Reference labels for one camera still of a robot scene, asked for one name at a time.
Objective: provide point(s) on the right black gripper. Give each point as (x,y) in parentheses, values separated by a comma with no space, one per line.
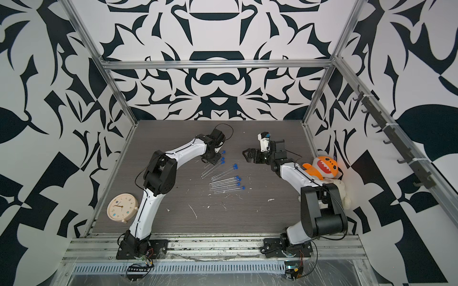
(252,151)

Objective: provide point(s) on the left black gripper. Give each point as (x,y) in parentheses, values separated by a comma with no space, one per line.
(215,160)

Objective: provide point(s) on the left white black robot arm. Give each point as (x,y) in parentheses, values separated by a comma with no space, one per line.
(160,176)

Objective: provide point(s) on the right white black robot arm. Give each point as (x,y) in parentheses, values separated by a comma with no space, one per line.
(322,211)

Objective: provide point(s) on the test tube front most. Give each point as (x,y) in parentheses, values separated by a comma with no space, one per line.
(238,188)

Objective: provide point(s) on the orange shark plush toy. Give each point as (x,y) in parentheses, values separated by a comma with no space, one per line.
(322,167)

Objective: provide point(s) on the cream plush toy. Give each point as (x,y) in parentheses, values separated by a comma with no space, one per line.
(345,198)

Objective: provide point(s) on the beige round alarm clock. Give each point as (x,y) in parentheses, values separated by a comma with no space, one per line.
(122,208)

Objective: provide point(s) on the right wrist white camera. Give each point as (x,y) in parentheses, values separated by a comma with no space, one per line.
(264,139)

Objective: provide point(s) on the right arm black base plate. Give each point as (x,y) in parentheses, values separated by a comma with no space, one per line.
(278,247)

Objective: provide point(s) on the aluminium frame front rail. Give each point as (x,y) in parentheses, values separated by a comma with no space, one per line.
(204,247)

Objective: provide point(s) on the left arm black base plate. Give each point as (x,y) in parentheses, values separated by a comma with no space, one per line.
(151,249)

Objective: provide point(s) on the black wall hook rail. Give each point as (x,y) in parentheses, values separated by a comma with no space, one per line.
(398,138)

